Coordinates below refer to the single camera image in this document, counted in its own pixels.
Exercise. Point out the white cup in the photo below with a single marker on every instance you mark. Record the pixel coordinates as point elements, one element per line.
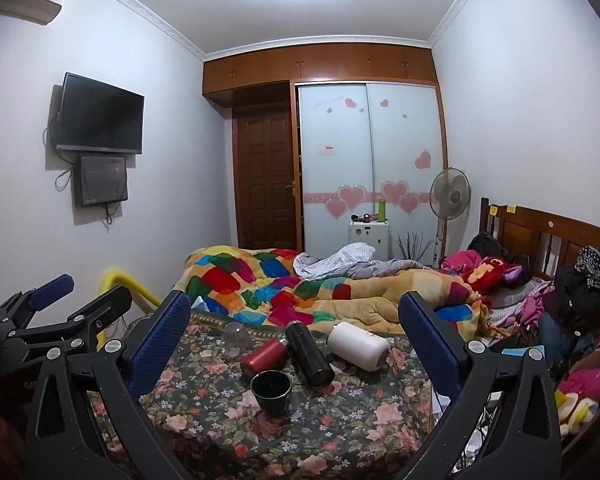
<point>357,346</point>

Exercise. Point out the white and yellow toy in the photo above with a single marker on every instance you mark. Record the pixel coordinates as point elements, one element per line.
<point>572,410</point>

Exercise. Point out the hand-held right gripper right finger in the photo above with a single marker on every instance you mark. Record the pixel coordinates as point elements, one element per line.
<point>428,339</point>

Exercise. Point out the green bottle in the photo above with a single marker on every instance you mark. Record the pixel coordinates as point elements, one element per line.
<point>381,211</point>

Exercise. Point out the dried twig plant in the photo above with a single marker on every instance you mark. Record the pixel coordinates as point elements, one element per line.
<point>413,249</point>

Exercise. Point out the pink round plush toy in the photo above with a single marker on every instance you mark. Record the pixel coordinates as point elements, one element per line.
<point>589,377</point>

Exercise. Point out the grey striped sheet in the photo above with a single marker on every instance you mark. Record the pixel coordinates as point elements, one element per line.
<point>347,260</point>

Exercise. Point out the dark patterned cloth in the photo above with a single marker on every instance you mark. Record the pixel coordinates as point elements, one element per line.
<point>597,262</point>

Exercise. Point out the pink clothes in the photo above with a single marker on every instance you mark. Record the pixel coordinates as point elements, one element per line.
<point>534,302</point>

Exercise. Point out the red plush toy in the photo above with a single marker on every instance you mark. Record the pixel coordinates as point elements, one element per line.
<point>489,269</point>

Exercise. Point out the red cup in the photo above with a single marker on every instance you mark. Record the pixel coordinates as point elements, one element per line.
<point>262,357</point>

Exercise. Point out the wooden bed headboard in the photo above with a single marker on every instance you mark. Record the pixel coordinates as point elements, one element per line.
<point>544,232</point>

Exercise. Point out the black clothes pile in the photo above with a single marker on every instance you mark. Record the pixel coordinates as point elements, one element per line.
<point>582,290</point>

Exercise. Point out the brown wooden door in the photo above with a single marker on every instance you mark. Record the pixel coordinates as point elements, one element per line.
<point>267,180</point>

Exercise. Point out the yellow padded rail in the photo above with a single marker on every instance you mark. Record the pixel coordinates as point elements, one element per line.
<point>122,280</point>

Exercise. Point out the colourful patchwork blanket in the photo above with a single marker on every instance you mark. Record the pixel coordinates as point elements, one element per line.
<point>260,285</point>

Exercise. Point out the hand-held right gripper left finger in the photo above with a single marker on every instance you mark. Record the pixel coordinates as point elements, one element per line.
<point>161,340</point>

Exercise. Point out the black bag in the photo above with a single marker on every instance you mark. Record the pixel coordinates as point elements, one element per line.
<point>484,245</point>

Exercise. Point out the small white cabinet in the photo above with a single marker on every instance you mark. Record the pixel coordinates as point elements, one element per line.
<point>367,240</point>

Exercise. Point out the white air conditioner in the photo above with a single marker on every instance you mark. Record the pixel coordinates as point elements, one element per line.
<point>27,6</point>

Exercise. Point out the clear glass cup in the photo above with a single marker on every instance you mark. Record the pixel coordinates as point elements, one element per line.
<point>237,336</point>

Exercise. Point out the standing fan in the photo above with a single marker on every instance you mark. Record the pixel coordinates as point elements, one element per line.
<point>449,192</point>

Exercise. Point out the floral tablecloth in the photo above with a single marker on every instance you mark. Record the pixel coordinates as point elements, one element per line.
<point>330,425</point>

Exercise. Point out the wooden wardrobe with sliding doors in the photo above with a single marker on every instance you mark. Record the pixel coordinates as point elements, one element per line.
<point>374,160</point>

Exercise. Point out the black thermos cup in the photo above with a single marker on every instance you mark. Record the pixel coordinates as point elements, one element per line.
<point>307,355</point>

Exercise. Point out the black wall television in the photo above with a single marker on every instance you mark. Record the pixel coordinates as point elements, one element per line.
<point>100,115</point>

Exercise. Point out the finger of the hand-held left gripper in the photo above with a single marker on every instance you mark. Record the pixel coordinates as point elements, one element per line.
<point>105,306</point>
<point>54,288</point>

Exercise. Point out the small black wall monitor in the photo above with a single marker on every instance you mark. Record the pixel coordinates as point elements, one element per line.
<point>102,180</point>

